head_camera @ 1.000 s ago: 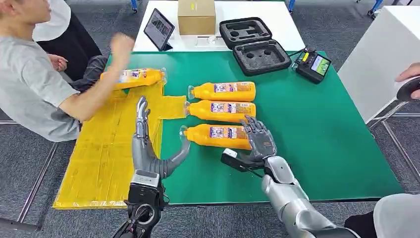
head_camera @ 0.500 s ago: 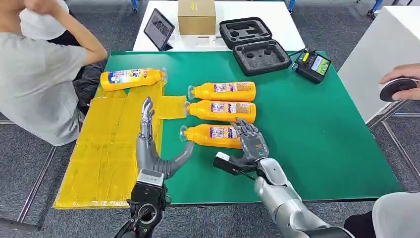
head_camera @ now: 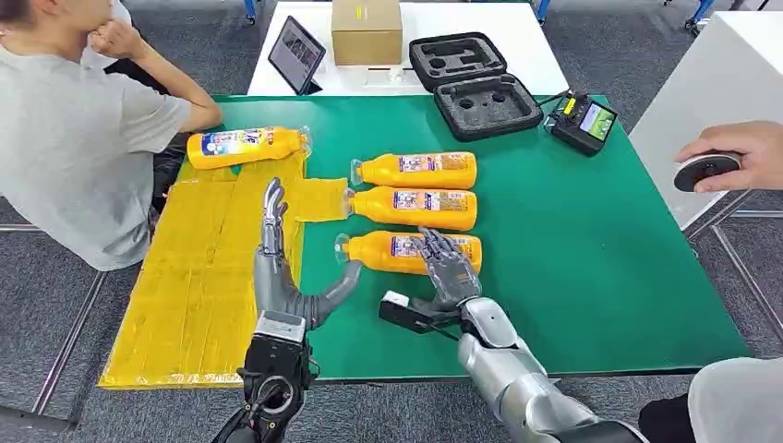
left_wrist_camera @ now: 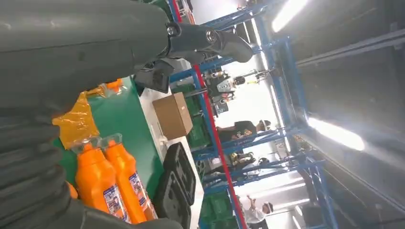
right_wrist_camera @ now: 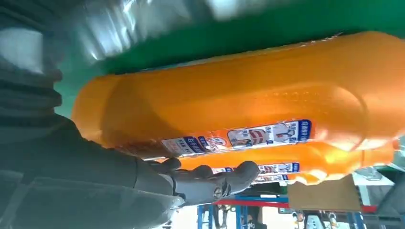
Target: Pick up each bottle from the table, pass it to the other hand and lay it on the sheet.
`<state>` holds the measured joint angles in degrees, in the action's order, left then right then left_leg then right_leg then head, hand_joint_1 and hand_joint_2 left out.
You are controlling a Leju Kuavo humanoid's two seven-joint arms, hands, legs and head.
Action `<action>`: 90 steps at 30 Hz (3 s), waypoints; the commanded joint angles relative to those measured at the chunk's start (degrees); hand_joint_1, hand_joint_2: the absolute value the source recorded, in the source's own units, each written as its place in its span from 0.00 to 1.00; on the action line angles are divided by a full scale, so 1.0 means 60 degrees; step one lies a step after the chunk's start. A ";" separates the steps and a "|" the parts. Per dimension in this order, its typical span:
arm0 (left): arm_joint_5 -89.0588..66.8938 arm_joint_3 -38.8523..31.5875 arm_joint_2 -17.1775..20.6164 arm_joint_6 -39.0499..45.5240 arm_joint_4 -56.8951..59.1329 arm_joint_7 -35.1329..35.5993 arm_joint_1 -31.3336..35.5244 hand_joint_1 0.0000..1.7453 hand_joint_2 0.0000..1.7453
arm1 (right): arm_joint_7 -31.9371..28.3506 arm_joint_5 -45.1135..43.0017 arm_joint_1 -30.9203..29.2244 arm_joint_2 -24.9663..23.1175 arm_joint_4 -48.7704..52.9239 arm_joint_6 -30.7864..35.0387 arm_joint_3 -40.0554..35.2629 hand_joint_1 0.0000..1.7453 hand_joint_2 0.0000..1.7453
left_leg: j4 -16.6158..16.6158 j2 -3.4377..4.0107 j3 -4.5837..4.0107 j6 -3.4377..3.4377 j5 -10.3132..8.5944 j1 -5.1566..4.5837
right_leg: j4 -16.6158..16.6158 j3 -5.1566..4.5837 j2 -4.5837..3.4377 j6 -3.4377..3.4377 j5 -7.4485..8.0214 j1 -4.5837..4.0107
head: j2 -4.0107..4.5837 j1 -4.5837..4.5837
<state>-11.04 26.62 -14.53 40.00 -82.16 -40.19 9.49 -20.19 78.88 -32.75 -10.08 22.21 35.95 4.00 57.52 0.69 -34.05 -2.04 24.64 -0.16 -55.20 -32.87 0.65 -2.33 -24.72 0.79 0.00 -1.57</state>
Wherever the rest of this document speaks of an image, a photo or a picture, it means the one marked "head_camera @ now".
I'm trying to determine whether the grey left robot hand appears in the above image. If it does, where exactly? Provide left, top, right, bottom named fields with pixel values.
left=253, top=177, right=364, bottom=332

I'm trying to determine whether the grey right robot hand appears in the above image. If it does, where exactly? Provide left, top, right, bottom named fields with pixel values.
left=411, top=226, right=483, bottom=310

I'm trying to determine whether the orange drink bottle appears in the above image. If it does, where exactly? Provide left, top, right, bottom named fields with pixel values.
left=333, top=229, right=484, bottom=276
left=186, top=126, right=312, bottom=171
left=349, top=151, right=478, bottom=191
left=342, top=186, right=479, bottom=233

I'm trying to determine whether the yellow plastic sheet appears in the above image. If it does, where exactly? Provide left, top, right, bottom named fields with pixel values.
left=97, top=152, right=350, bottom=391

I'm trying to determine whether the green table mat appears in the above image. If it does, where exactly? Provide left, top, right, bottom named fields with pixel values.
left=204, top=93, right=753, bottom=383

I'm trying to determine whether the person behind seated person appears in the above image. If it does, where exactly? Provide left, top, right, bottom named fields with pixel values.
left=82, top=0, right=187, bottom=212

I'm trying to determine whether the open black foam case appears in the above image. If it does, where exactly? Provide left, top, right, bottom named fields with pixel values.
left=408, top=31, right=545, bottom=143

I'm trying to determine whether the black remote controller with screen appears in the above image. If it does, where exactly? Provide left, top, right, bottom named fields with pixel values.
left=546, top=90, right=619, bottom=158

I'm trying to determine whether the clear acrylic stand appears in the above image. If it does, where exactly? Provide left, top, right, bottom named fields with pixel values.
left=365, top=66, right=418, bottom=88

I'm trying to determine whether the black tablet on stand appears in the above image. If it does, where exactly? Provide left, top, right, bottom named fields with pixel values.
left=268, top=16, right=327, bottom=97

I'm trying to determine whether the white table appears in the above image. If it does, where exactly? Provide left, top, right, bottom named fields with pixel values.
left=247, top=0, right=570, bottom=98

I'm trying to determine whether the brown cardboard box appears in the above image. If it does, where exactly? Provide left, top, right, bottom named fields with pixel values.
left=331, top=0, right=404, bottom=67

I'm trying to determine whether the round black and white device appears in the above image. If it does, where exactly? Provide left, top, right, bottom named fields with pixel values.
left=673, top=152, right=742, bottom=193

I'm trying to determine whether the standing person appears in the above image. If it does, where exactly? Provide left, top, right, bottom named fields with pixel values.
left=637, top=357, right=783, bottom=443

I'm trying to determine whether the white desk with metal legs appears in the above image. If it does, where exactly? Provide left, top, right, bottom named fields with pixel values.
left=628, top=10, right=783, bottom=233

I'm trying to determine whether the person's hand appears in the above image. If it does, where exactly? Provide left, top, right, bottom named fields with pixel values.
left=674, top=120, right=783, bottom=195

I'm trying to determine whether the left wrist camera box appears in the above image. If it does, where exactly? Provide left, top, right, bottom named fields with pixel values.
left=244, top=310, right=314, bottom=374

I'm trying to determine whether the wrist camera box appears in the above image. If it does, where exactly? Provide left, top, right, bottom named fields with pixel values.
left=378, top=290, right=463, bottom=336
left=244, top=310, right=314, bottom=374

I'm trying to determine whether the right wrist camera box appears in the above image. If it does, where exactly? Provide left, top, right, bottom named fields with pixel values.
left=378, top=290, right=463, bottom=336

